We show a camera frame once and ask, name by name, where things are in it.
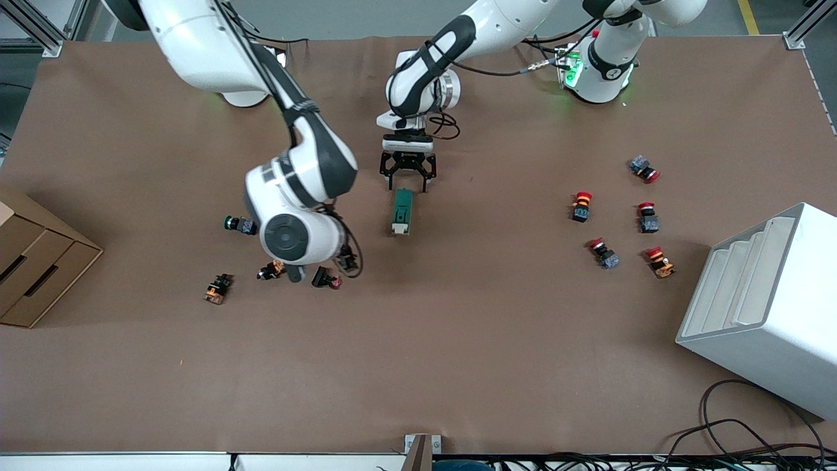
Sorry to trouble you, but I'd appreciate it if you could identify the aluminium bracket with post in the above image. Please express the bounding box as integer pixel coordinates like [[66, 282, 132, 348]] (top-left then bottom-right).
[[405, 434, 442, 471]]

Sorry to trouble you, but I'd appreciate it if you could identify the brown cardboard box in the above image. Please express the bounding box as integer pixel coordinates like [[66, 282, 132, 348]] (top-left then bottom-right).
[[0, 183, 104, 329]]

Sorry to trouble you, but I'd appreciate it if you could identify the brown paper table cover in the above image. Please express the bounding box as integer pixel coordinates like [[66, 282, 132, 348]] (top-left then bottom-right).
[[0, 33, 837, 456]]

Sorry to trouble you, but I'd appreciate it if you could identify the aluminium frame profile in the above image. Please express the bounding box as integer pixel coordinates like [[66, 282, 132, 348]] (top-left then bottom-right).
[[783, 0, 837, 50], [0, 0, 89, 57]]

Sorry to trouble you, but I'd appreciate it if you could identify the white table edge strip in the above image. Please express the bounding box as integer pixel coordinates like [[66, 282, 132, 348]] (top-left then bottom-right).
[[0, 452, 407, 471]]

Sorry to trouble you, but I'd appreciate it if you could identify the black looped floor cable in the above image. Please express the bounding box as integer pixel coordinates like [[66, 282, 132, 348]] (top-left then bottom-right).
[[660, 379, 828, 471]]

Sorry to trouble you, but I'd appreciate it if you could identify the white stepped plastic rack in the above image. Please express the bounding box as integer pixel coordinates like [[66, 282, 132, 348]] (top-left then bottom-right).
[[675, 202, 837, 421]]

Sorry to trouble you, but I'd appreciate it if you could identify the black cable bundle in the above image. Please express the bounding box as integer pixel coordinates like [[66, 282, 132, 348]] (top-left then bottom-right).
[[451, 451, 837, 471]]

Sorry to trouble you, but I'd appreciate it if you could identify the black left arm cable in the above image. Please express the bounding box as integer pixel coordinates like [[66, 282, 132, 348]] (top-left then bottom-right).
[[451, 29, 604, 77]]

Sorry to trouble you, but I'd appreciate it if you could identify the green load switch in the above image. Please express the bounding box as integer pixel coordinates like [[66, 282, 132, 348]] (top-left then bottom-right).
[[391, 188, 415, 237]]

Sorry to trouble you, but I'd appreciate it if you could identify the red push button orange block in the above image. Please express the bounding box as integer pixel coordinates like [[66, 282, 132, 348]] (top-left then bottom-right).
[[645, 246, 676, 279]]

